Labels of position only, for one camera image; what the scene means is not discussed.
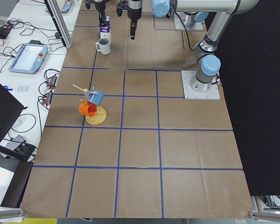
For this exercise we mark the white ceramic mug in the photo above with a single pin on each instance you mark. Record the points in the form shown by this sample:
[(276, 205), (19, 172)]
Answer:
[(103, 46)]

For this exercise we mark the blue white Pascual milk carton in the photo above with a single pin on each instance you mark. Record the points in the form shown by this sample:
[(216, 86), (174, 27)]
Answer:
[(105, 30)]

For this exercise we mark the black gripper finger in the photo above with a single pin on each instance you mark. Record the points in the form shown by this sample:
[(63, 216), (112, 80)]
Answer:
[(101, 16), (133, 27)]

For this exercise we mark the aluminium frame post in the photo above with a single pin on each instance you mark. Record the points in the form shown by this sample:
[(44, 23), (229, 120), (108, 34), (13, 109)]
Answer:
[(59, 23)]

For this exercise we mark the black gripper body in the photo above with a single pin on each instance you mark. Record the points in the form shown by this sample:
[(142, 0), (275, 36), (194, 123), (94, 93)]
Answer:
[(100, 5), (133, 10)]

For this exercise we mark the black power strip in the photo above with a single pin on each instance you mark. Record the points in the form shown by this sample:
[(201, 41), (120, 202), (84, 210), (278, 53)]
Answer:
[(48, 93)]

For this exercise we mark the black monitor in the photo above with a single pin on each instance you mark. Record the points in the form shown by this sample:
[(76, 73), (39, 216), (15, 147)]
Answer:
[(10, 109)]

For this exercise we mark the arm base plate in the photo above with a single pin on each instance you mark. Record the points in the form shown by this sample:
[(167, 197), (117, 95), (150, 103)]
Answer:
[(192, 20), (193, 89)]

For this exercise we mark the wooden mug tree stand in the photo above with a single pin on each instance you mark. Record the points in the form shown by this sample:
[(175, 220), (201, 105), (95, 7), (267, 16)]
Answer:
[(101, 114)]

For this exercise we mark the blue hanging mug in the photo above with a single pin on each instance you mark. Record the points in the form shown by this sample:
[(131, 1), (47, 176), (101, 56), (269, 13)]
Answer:
[(95, 96)]

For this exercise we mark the blue teach pendant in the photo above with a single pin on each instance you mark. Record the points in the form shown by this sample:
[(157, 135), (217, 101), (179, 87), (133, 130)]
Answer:
[(29, 58)]

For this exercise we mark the orange hanging mug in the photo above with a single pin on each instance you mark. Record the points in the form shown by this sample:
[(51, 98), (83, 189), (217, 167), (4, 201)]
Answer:
[(88, 109)]

